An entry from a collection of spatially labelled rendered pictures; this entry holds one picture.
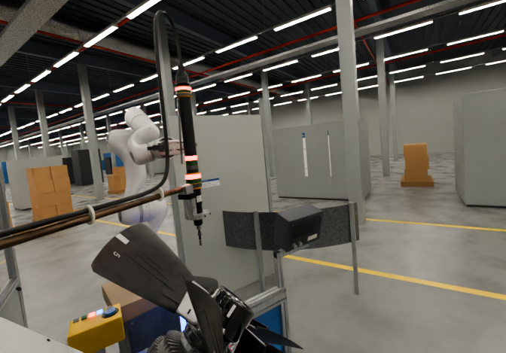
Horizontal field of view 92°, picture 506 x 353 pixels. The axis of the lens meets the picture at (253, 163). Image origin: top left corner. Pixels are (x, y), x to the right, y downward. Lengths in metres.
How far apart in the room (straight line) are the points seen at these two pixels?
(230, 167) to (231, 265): 1.11
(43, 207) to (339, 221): 7.78
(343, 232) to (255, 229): 0.90
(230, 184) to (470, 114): 5.03
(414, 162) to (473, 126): 2.49
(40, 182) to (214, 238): 6.60
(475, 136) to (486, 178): 0.84
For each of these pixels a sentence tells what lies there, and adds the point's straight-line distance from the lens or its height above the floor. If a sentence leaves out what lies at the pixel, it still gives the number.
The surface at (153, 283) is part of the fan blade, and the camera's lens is 0.70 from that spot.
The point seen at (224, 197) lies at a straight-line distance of 2.77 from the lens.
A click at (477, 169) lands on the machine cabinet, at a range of 6.49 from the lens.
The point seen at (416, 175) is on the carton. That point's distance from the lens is 8.57.
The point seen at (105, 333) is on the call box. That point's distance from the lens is 1.16.
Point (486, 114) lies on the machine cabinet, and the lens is 6.46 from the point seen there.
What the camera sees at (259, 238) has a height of 0.69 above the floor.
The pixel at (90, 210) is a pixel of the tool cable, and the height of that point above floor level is 1.55.
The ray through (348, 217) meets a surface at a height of 0.81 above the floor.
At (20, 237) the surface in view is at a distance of 0.47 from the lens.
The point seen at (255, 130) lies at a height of 1.81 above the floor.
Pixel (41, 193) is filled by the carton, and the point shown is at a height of 0.88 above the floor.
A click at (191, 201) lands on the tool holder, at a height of 1.50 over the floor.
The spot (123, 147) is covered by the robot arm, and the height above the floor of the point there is 1.69.
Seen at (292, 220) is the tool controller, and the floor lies 1.23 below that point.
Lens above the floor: 1.64
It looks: 4 degrees down
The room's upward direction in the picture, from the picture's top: 5 degrees counter-clockwise
